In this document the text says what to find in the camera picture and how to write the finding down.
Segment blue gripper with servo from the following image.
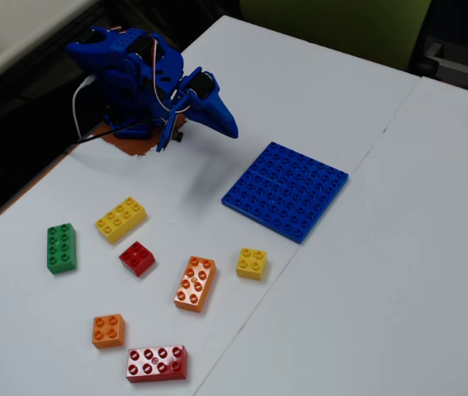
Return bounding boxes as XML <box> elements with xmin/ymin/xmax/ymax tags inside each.
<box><xmin>174</xmin><ymin>66</ymin><xmax>240</xmax><ymax>139</ymax></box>

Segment orange 2x4 block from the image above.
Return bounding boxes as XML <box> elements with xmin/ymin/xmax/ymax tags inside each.
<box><xmin>173</xmin><ymin>255</ymin><xmax>217</xmax><ymax>314</ymax></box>

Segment yellow 2x4 block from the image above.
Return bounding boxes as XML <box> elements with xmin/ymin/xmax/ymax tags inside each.
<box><xmin>94</xmin><ymin>196</ymin><xmax>149</xmax><ymax>245</ymax></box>

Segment yellow 2x2 block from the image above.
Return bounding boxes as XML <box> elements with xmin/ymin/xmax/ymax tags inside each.
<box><xmin>235</xmin><ymin>247</ymin><xmax>268</xmax><ymax>282</ymax></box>

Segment red 2x2 block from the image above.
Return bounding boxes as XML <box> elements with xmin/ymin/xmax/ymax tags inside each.
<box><xmin>118</xmin><ymin>241</ymin><xmax>157</xmax><ymax>278</ymax></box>

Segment green 2x4 block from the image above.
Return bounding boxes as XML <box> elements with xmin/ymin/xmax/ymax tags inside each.
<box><xmin>46</xmin><ymin>223</ymin><xmax>78</xmax><ymax>276</ymax></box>

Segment orange 2x2 block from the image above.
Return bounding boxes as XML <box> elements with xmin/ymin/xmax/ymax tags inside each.
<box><xmin>92</xmin><ymin>313</ymin><xmax>126</xmax><ymax>350</ymax></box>

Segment red 2x4 block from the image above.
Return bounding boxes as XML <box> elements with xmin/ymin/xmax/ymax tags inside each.
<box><xmin>125</xmin><ymin>344</ymin><xmax>188</xmax><ymax>384</ymax></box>

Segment blue 8x8 plate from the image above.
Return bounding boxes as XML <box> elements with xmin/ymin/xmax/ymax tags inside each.
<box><xmin>220</xmin><ymin>141</ymin><xmax>350</xmax><ymax>245</ymax></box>

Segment green chair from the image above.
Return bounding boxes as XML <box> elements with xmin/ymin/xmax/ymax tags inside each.
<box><xmin>239</xmin><ymin>0</ymin><xmax>433</xmax><ymax>72</ymax></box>

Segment white desk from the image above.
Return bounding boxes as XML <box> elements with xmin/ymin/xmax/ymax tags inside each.
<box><xmin>0</xmin><ymin>0</ymin><xmax>103</xmax><ymax>98</ymax></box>

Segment white red servo wire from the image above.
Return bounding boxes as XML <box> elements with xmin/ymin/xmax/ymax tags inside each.
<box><xmin>150</xmin><ymin>35</ymin><xmax>177</xmax><ymax>109</ymax></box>

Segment black cable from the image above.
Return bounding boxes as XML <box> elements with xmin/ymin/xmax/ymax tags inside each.
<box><xmin>63</xmin><ymin>118</ymin><xmax>154</xmax><ymax>154</ymax></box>

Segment white cable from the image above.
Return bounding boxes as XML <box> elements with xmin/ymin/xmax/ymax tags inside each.
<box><xmin>71</xmin><ymin>75</ymin><xmax>96</xmax><ymax>140</ymax></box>

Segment gray metal frame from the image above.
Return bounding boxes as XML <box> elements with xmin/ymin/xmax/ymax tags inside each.
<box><xmin>423</xmin><ymin>39</ymin><xmax>468</xmax><ymax>97</ymax></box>

